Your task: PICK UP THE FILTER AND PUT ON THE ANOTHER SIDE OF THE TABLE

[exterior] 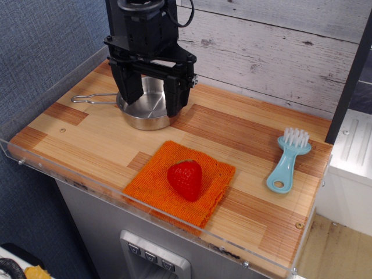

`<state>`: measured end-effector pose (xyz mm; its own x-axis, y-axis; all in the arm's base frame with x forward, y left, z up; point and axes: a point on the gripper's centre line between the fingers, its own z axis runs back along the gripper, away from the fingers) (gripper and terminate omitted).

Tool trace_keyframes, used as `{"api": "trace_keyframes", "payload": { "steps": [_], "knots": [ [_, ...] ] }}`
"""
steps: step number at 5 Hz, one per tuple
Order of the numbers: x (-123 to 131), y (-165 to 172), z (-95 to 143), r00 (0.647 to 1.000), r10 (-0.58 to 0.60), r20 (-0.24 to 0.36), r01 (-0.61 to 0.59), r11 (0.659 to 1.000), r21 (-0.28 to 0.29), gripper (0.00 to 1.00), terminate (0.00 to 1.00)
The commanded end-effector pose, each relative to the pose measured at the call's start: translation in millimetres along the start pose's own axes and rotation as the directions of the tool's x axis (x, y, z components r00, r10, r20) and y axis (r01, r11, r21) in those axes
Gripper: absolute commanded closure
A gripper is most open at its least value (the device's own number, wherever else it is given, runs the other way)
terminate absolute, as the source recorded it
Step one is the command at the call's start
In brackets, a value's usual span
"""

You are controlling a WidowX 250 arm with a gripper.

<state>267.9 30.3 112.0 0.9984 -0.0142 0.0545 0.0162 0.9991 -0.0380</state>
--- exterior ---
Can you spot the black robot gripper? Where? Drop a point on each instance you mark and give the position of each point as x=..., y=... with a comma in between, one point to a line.
x=147, y=44

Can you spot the light blue scrub brush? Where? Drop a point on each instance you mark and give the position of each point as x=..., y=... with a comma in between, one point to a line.
x=293, y=142

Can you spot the stainless steel pan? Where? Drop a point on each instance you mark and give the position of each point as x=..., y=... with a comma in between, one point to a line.
x=147, y=113

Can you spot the red plastic strawberry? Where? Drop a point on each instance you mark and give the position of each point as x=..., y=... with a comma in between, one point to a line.
x=186, y=179

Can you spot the orange knitted cloth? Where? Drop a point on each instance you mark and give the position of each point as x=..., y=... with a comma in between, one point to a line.
x=151, y=186

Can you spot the clear acrylic table guard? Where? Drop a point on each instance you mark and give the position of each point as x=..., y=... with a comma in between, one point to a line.
x=92, y=153

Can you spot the silver dispenser button panel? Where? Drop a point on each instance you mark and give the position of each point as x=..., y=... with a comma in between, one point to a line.
x=146, y=259

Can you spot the white side cabinet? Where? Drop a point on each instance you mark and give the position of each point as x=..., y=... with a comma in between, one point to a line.
x=345, y=195

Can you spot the dark left shelf post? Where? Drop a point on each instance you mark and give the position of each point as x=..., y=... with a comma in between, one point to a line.
x=113, y=13

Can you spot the dark shelf post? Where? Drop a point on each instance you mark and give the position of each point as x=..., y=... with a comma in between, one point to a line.
x=351, y=83
x=113, y=13

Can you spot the dark right shelf post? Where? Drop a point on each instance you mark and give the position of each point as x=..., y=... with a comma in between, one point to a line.
x=351, y=83

